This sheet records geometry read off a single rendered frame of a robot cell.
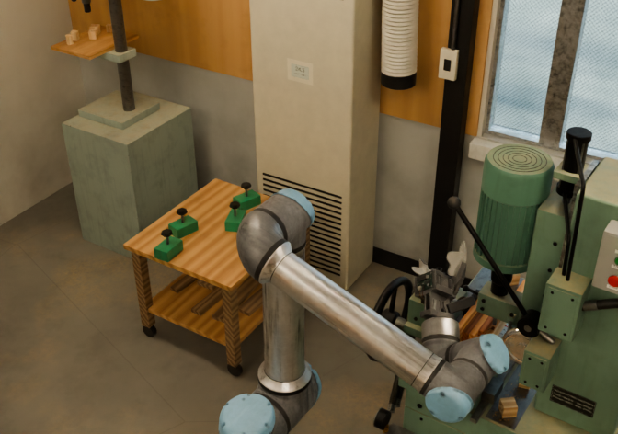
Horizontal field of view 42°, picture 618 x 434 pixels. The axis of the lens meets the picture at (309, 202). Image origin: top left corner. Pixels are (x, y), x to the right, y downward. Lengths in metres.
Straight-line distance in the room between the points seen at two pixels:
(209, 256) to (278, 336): 1.31
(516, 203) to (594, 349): 0.43
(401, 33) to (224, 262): 1.19
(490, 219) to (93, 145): 2.44
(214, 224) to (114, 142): 0.71
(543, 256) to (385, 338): 0.58
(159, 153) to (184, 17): 0.70
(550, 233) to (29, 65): 3.28
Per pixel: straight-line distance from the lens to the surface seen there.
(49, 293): 4.24
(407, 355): 1.77
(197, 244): 3.49
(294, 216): 1.93
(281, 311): 2.09
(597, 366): 2.27
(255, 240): 1.84
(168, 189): 4.29
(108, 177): 4.16
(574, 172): 2.09
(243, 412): 2.22
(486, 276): 2.72
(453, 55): 3.44
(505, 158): 2.14
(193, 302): 3.73
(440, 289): 1.99
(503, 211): 2.14
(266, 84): 3.72
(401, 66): 3.48
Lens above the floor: 2.52
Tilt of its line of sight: 32 degrees down
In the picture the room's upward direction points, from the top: straight up
